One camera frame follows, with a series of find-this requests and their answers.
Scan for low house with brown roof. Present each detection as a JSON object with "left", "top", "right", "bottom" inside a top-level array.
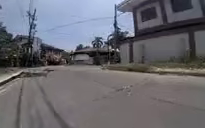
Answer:
[{"left": 69, "top": 47, "right": 115, "bottom": 66}]

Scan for tall palm tree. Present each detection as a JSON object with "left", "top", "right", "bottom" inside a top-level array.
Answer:
[{"left": 91, "top": 36, "right": 105, "bottom": 50}]

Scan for utility pole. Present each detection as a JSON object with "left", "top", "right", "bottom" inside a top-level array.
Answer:
[
  {"left": 112, "top": 3, "right": 120, "bottom": 64},
  {"left": 25, "top": 0, "right": 38, "bottom": 67}
]

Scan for grey concrete road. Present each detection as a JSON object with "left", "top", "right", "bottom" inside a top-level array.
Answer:
[{"left": 0, "top": 64, "right": 205, "bottom": 128}]

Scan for white two-storey building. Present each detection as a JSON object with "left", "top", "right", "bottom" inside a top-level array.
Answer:
[{"left": 117, "top": 0, "right": 205, "bottom": 65}]

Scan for grey building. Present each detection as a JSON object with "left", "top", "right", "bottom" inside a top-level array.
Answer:
[{"left": 13, "top": 34, "right": 44, "bottom": 65}]

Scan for grass verge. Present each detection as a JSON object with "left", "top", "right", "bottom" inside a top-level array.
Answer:
[{"left": 103, "top": 54, "right": 205, "bottom": 78}]

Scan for concrete pavement with kerb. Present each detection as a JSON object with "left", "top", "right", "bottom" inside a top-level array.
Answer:
[{"left": 0, "top": 65, "right": 54, "bottom": 91}]

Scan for dark green trees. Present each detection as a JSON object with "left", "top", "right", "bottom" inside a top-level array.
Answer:
[{"left": 0, "top": 22, "right": 28, "bottom": 68}]

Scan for overhead wires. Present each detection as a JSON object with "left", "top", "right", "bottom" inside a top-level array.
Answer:
[{"left": 16, "top": 0, "right": 135, "bottom": 36}]

